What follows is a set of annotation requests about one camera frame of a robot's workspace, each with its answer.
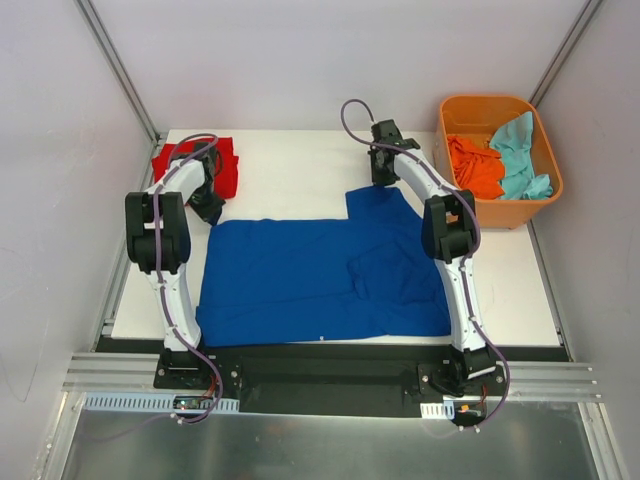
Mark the left grey cable duct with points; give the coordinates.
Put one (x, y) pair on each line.
(158, 403)

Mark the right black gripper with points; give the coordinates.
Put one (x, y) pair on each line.
(381, 173)

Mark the orange plastic bin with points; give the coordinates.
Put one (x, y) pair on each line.
(478, 117)

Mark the folded red t shirt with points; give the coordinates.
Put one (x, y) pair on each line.
(226, 163)

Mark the blue t shirt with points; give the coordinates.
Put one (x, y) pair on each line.
(283, 281)

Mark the teal t shirt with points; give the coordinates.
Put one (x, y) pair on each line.
(514, 141)

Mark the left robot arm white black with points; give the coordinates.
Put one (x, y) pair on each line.
(158, 241)

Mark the orange t shirt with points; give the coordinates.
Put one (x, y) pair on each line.
(477, 169)

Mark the aluminium rail front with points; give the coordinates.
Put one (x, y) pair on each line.
(530, 381)

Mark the left aluminium frame post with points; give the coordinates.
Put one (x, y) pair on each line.
(107, 47)

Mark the right grey cable duct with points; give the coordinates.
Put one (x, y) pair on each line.
(438, 411)

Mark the grey cable duct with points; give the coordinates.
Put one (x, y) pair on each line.
(158, 403)
(438, 411)

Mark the right aluminium frame post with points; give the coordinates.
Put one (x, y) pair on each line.
(578, 28)

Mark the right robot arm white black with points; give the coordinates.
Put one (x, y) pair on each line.
(450, 236)

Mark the aluminium frame post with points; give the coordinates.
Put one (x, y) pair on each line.
(578, 28)
(107, 47)

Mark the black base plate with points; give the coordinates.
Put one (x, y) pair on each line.
(319, 379)

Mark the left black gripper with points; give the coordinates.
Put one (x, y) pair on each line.
(207, 201)

